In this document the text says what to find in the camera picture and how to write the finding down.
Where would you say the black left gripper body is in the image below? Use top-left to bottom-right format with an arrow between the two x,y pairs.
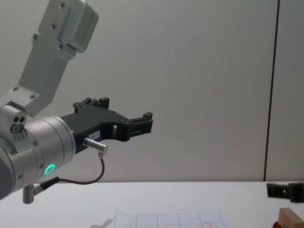
59,106 -> 126,155

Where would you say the light wooden block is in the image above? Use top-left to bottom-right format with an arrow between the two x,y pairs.
278,207 -> 304,228

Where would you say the white table cloth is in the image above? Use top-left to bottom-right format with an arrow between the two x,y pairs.
0,181 -> 304,228

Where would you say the white gridded paper sheet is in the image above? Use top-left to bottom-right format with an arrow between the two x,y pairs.
113,211 -> 230,228

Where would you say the thin dark gripper cable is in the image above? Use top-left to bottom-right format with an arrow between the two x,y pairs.
22,137 -> 110,205

